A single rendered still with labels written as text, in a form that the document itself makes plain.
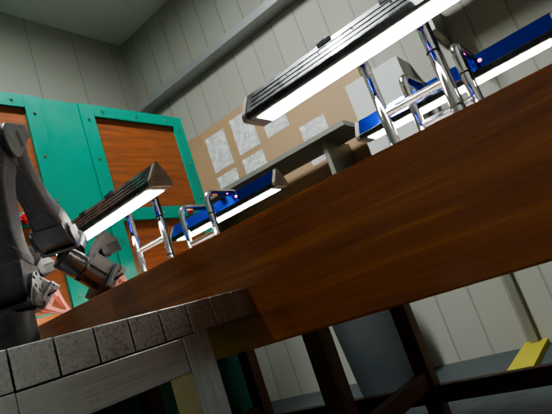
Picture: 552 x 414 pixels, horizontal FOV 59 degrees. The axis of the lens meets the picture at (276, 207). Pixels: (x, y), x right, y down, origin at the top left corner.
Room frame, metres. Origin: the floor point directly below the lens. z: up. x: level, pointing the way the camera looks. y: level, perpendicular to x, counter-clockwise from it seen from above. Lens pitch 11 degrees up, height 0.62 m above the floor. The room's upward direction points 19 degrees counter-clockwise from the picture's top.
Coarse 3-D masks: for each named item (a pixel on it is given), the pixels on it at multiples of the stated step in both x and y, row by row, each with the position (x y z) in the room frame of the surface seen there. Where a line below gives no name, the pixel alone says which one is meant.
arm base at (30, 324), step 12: (12, 312) 0.73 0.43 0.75; (24, 312) 0.73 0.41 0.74; (0, 324) 0.71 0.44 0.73; (12, 324) 0.72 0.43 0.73; (24, 324) 0.73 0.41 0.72; (36, 324) 0.75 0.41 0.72; (0, 336) 0.71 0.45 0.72; (12, 336) 0.72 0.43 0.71; (24, 336) 0.72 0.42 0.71; (36, 336) 0.74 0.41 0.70; (0, 348) 0.72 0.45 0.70
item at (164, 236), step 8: (152, 200) 1.53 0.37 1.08; (160, 208) 1.53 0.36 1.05; (80, 216) 1.49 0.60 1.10; (128, 216) 1.62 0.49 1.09; (160, 216) 1.53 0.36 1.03; (128, 224) 1.62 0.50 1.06; (160, 224) 1.53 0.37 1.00; (136, 232) 1.63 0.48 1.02; (160, 232) 1.54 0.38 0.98; (136, 240) 1.62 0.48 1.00; (160, 240) 1.55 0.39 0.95; (168, 240) 1.53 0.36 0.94; (136, 248) 1.62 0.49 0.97; (144, 248) 1.60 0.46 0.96; (168, 248) 1.53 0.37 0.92; (136, 256) 1.62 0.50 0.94; (168, 256) 1.53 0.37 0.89; (144, 264) 1.62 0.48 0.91
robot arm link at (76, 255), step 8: (64, 256) 1.03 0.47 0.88; (72, 256) 1.03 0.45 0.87; (80, 256) 1.05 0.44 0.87; (56, 264) 1.03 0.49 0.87; (64, 264) 1.03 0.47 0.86; (72, 264) 1.03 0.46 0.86; (80, 264) 1.04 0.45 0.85; (64, 272) 1.04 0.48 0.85; (72, 272) 1.04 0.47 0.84; (80, 272) 1.05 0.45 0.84
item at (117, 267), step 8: (88, 264) 1.06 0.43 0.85; (120, 264) 1.10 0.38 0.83; (88, 272) 1.06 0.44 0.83; (96, 272) 1.07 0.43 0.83; (112, 272) 1.09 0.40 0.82; (80, 280) 1.06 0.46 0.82; (88, 280) 1.07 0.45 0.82; (96, 280) 1.07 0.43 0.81; (104, 280) 1.08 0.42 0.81; (112, 280) 1.07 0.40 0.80; (96, 288) 1.09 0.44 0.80; (104, 288) 1.07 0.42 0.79; (88, 296) 1.11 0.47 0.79
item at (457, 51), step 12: (456, 48) 1.17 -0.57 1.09; (456, 60) 1.17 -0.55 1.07; (468, 60) 1.29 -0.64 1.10; (468, 72) 1.17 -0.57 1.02; (408, 84) 1.26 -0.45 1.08; (420, 84) 1.36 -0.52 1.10; (468, 84) 1.17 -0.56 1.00; (468, 96) 1.19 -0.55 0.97; (480, 96) 1.17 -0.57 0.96; (420, 120) 1.26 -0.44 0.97; (432, 120) 1.24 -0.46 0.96
